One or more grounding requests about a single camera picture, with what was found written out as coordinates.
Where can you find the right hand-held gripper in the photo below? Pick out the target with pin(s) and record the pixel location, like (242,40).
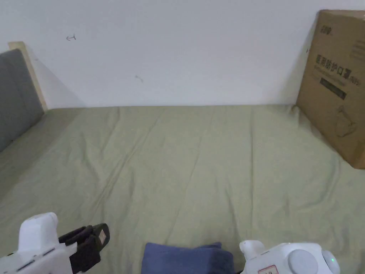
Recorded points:
(291,259)

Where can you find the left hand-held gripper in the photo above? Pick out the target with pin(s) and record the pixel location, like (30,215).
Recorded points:
(37,251)

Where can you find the dark blue garment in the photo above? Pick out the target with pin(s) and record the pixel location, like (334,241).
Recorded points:
(185,259)

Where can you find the bed with pale green sheet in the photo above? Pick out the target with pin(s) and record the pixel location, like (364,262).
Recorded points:
(182,171)

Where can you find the brown cardboard carton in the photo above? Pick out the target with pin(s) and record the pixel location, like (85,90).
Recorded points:
(333,85)

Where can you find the grey padded headboard, wooden frame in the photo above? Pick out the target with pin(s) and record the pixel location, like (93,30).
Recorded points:
(17,97)

